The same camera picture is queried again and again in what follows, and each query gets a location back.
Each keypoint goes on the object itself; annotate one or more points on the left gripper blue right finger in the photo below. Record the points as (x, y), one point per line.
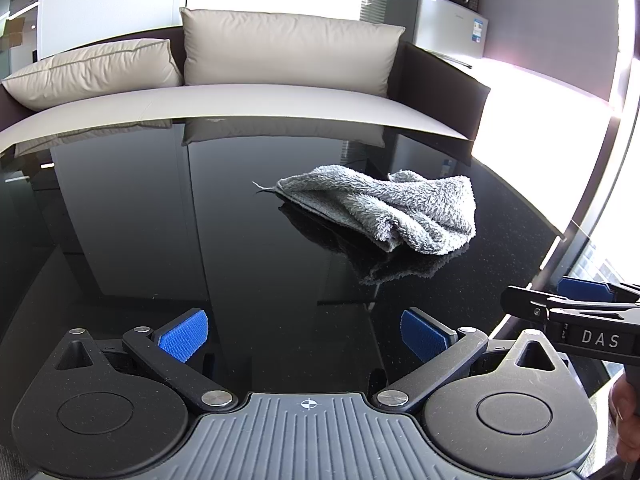
(425, 336)

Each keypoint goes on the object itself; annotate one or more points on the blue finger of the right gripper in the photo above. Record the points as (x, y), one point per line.
(583, 290)

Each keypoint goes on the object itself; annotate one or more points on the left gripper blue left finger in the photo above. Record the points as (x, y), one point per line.
(183, 336)

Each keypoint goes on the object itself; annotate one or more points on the grey fluffy towel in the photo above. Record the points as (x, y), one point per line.
(432, 217)

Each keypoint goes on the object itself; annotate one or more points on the person's right hand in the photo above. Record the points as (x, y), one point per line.
(622, 402)

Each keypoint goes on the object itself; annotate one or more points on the dark sofa with beige seat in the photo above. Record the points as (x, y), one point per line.
(425, 94)

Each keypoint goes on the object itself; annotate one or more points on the small beige side cushion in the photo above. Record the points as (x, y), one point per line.
(100, 70)

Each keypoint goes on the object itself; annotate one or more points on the large beige back cushion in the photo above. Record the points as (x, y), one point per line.
(234, 47)

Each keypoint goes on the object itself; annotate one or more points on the silver mini fridge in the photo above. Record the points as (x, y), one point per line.
(441, 27)

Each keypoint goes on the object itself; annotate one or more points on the cardboard box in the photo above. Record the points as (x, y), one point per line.
(12, 34)

